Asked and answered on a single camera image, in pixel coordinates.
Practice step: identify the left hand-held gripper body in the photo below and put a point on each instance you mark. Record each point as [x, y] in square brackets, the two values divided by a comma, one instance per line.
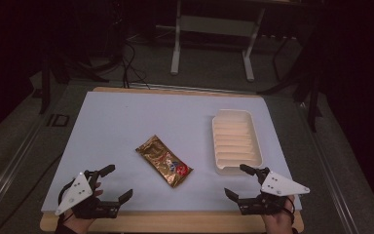
[78, 191]

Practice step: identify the person's left hand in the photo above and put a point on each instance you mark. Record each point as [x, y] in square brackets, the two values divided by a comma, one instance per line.
[78, 224]

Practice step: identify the gold snack packet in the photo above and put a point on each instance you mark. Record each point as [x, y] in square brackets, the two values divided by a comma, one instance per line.
[164, 161]

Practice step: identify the black metal stand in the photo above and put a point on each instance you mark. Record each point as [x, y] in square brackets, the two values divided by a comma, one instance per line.
[45, 87]
[312, 97]

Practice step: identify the metal floor rail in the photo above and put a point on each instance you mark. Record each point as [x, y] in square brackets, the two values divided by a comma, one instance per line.
[6, 175]
[334, 182]

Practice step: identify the person's right hand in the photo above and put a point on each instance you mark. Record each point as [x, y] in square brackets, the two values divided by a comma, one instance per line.
[277, 222]

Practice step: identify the black floor bracket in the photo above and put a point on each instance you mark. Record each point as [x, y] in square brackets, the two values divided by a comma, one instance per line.
[58, 120]

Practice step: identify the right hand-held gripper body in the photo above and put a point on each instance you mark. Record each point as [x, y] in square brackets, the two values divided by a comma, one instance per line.
[280, 185]

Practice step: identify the white metal stand frame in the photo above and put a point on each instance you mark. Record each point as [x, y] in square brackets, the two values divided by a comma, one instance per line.
[214, 26]

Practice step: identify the white ribbed plastic tray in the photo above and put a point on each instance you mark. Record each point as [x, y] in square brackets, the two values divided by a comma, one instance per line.
[237, 143]

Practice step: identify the pale blue table mat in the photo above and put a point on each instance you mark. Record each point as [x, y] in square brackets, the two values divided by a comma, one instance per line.
[126, 120]

